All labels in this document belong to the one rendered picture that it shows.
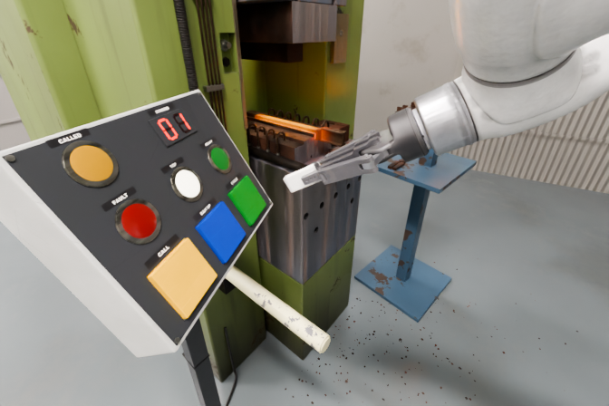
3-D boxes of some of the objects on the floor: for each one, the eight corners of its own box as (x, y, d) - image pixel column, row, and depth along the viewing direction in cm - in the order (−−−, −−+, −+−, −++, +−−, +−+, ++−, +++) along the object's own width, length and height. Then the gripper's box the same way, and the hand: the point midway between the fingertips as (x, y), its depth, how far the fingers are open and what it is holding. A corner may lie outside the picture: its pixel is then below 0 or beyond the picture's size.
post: (236, 463, 97) (165, 180, 47) (227, 476, 94) (140, 189, 45) (228, 453, 99) (153, 173, 50) (218, 465, 96) (129, 181, 47)
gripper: (437, 169, 37) (287, 221, 47) (426, 137, 48) (306, 184, 58) (415, 118, 35) (264, 184, 45) (409, 96, 46) (288, 153, 56)
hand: (304, 178), depth 50 cm, fingers closed
